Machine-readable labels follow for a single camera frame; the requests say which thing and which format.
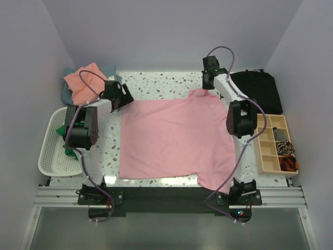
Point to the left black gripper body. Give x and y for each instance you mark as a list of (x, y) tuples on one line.
[(117, 96)]

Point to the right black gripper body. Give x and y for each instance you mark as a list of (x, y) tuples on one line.
[(206, 85)]

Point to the pink t shirt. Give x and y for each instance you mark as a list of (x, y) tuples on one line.
[(178, 137)]

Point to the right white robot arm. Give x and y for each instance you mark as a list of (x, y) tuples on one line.
[(241, 120)]

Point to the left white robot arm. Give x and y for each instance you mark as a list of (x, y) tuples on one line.
[(81, 129)]

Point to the teal folded t shirt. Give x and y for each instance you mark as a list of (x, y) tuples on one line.
[(66, 97)]

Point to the salmon folded t shirt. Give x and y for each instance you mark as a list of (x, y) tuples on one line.
[(81, 94)]

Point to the black folded garment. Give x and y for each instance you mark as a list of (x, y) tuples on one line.
[(260, 86)]

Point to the white plastic laundry basket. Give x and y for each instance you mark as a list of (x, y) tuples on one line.
[(53, 161)]

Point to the grey item in tray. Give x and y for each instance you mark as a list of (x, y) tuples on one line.
[(278, 135)]

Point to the patterned black item in tray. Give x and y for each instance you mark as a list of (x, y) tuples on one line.
[(285, 148)]

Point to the wooden compartment tray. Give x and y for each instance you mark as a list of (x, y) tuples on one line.
[(265, 145)]

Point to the orange black item in tray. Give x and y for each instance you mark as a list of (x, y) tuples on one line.
[(288, 163)]

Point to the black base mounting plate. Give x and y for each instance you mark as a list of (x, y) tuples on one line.
[(120, 201)]

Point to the aluminium rail frame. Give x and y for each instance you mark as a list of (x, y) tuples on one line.
[(272, 197)]

